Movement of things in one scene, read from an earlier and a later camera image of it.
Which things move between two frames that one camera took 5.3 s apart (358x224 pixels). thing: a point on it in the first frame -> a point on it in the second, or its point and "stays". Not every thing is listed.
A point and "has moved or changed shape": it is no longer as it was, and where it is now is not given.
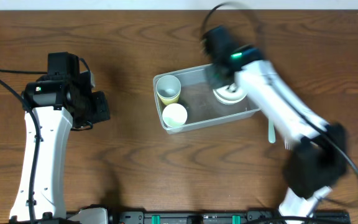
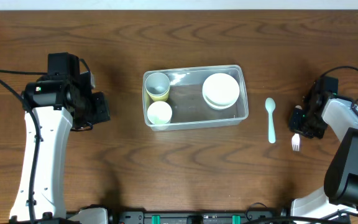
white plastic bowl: [230, 94] has moved or changed shape
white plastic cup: [174, 115] -> [159, 112]
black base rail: [225, 217] stays
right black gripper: [217, 76] -> [297, 123]
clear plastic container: [207, 98] has moved or changed shape
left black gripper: [101, 106] stays
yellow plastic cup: [168, 102] -> [160, 98]
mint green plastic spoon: [271, 131] stays
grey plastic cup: [168, 86] -> [157, 83]
